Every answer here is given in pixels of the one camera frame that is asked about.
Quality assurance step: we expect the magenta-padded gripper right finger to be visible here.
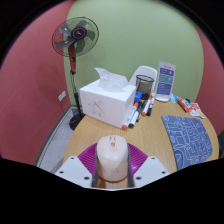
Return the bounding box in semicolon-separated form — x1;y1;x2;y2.
126;143;171;188

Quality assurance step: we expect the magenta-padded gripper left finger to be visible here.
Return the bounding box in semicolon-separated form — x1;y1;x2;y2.
54;143;100;188

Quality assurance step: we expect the beige computer mouse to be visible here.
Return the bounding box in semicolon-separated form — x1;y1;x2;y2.
96;134;130;183

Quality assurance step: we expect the blue patterned mouse pad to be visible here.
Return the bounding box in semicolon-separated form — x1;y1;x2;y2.
161;114;214;171

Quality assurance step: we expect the light blue packet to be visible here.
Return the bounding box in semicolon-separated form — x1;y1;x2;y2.
169;93;181;104

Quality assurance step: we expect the white tissue box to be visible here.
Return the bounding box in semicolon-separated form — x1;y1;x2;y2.
79;67;137;129

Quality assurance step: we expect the black mesh pen cup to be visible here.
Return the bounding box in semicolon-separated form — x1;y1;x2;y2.
135;74;156;101

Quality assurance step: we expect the blue and white sign stand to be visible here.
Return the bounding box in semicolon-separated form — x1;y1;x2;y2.
155;60;177;103

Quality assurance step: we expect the grey and red standing fan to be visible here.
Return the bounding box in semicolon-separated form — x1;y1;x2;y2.
51;16;100;132

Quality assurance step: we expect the white wall outlet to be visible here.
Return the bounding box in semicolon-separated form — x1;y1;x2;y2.
57;90;67;102

